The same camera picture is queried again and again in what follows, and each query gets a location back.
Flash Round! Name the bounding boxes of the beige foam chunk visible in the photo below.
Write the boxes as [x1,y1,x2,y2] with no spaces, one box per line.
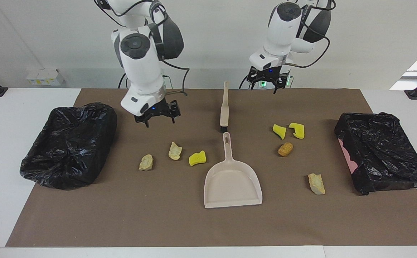
[168,142,183,161]
[139,154,154,171]
[308,173,326,195]

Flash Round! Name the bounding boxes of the beige hand brush black bristles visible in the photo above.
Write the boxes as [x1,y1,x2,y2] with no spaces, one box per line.
[220,81,229,133]

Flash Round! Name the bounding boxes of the yellow sponge piece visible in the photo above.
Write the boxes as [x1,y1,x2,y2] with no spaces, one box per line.
[189,150,207,167]
[288,123,305,139]
[273,124,287,140]

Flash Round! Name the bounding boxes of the brown cork piece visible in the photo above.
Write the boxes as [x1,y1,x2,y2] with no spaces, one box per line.
[278,142,294,157]

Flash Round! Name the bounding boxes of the beige plastic dustpan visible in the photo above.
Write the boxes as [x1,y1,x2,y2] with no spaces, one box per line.
[204,132,263,209]

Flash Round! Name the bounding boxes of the black bag fully covering bin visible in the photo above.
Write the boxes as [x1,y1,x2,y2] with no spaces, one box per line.
[20,102,118,190]

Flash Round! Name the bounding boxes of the pink plastic bin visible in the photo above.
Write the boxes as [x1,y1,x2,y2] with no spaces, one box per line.
[338,138,358,172]

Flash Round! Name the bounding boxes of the black bag lining pink bin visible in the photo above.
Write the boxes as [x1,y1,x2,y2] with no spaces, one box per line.
[334,112,417,196]

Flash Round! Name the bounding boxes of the brown table mat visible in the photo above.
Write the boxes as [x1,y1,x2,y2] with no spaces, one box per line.
[5,89,417,248]

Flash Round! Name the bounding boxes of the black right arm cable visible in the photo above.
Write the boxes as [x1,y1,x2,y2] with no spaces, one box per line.
[94,0,191,97]

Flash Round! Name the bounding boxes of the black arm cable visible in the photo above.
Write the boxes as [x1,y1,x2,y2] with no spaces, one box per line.
[94,0,191,97]
[283,0,336,68]

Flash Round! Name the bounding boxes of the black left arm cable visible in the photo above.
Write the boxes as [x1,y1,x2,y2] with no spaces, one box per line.
[283,0,336,68]

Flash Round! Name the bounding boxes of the white wall socket box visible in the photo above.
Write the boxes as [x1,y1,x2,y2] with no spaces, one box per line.
[26,69,65,86]

